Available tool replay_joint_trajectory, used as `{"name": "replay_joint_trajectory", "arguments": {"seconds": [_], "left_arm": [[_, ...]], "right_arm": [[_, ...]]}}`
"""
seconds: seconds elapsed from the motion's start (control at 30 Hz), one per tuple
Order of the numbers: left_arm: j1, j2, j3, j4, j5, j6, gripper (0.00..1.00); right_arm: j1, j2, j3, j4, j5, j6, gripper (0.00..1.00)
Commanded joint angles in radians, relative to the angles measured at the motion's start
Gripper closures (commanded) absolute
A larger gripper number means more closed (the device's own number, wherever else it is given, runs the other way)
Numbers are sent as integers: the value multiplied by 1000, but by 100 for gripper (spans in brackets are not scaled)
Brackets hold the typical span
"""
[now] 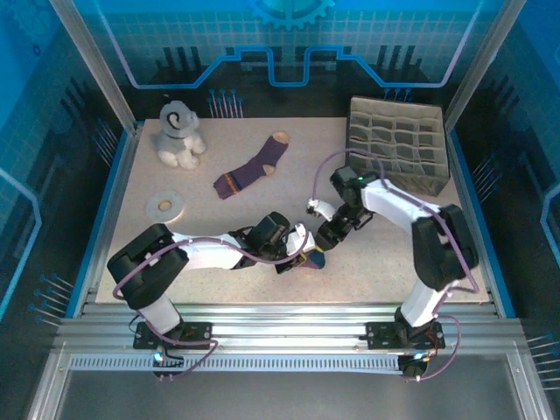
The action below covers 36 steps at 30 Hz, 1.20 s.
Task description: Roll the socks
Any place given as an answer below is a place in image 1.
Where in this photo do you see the purple sock with teal toe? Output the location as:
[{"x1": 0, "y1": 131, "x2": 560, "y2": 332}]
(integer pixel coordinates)
[{"x1": 301, "y1": 248, "x2": 327, "y2": 272}]

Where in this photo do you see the purple sock with tan toe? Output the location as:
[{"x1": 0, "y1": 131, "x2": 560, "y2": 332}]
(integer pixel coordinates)
[{"x1": 213, "y1": 130, "x2": 291, "y2": 201}]

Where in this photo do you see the grey fabric organizer box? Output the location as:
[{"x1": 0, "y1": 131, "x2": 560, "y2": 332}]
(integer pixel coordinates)
[{"x1": 345, "y1": 95, "x2": 452, "y2": 198}]

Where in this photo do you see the white tape roll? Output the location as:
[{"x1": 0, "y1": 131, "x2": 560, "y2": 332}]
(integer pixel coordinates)
[{"x1": 146, "y1": 189, "x2": 186, "y2": 223}]

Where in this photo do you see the grey and white plush dog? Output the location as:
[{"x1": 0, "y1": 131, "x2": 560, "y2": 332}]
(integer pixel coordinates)
[{"x1": 150, "y1": 100, "x2": 207, "y2": 171}]

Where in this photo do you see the black connector box with LED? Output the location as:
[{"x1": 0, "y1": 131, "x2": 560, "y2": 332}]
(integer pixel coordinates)
[
  {"x1": 150, "y1": 345, "x2": 185, "y2": 382},
  {"x1": 400, "y1": 353, "x2": 432, "y2": 381}
]

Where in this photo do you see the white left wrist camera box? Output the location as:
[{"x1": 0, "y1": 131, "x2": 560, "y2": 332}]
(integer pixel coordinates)
[{"x1": 286, "y1": 222, "x2": 317, "y2": 259}]

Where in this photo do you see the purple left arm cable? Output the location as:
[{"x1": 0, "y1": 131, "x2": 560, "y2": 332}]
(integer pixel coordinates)
[{"x1": 112, "y1": 234, "x2": 310, "y2": 382}]

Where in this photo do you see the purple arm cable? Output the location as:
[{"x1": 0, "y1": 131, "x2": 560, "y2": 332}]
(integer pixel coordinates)
[
  {"x1": 112, "y1": 234, "x2": 310, "y2": 382},
  {"x1": 310, "y1": 150, "x2": 482, "y2": 382}
]

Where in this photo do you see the aluminium front rail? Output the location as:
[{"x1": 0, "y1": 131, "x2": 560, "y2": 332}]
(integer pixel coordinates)
[{"x1": 52, "y1": 301, "x2": 533, "y2": 373}]

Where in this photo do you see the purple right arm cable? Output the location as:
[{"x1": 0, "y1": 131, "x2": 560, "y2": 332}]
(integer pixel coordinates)
[{"x1": 310, "y1": 150, "x2": 482, "y2": 382}]

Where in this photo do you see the slotted grey cable duct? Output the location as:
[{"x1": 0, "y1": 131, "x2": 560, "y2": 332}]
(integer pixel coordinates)
[{"x1": 68, "y1": 353, "x2": 406, "y2": 374}]

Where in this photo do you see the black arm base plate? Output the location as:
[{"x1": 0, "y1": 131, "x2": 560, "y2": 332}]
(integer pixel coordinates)
[
  {"x1": 133, "y1": 321, "x2": 215, "y2": 351},
  {"x1": 365, "y1": 321, "x2": 446, "y2": 351}
]

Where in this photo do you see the aluminium frame post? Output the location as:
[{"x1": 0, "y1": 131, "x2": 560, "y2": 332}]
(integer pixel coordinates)
[
  {"x1": 439, "y1": 0, "x2": 517, "y2": 132},
  {"x1": 47, "y1": 0, "x2": 144, "y2": 135}
]

